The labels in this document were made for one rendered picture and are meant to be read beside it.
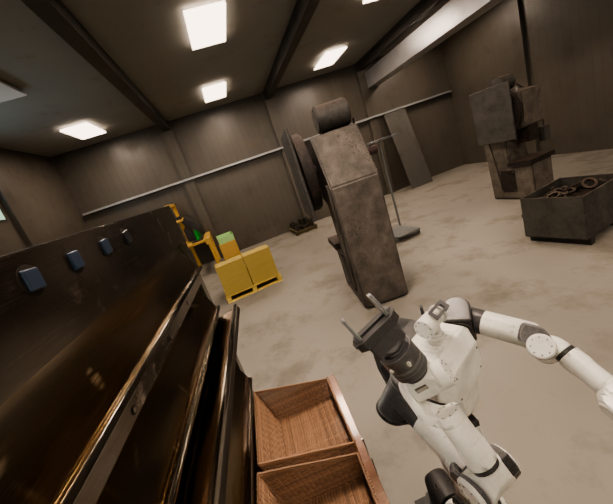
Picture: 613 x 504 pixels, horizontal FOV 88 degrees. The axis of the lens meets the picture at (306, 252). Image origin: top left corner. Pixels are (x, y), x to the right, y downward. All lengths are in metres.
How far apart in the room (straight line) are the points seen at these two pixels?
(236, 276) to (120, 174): 6.22
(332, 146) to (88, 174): 8.93
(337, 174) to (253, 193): 7.38
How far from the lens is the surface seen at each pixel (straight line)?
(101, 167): 11.64
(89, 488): 0.82
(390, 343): 0.77
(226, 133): 11.18
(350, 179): 3.89
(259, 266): 6.42
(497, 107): 7.32
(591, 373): 1.26
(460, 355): 1.17
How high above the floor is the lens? 2.08
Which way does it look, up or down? 15 degrees down
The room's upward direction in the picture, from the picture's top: 19 degrees counter-clockwise
